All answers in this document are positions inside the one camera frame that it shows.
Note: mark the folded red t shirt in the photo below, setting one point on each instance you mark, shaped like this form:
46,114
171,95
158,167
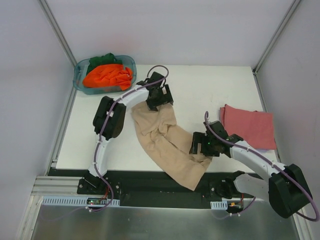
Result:
255,127

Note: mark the left aluminium frame post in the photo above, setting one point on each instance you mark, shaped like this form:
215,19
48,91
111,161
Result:
57,30

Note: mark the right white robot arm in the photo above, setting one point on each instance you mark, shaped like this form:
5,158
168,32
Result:
284,187

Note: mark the teal plastic basket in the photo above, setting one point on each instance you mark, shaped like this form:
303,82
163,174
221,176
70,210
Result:
80,72

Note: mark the right aluminium frame post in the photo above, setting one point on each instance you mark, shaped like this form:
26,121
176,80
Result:
293,7

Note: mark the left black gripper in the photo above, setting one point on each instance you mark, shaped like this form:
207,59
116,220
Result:
160,100

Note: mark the green t shirt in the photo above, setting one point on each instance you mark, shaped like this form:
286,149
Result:
106,59

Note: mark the aluminium frame post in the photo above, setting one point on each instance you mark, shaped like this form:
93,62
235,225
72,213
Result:
293,7
57,30

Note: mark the beige t shirt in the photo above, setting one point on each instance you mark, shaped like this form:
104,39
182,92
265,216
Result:
168,145

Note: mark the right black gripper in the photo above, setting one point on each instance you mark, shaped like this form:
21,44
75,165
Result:
200,144

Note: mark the orange t shirt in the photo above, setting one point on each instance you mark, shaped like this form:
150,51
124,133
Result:
109,75

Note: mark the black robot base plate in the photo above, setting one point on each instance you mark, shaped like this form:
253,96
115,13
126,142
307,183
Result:
154,189

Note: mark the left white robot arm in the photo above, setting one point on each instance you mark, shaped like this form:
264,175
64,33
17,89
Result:
109,122

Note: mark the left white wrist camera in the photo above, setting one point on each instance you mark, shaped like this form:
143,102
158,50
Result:
164,89

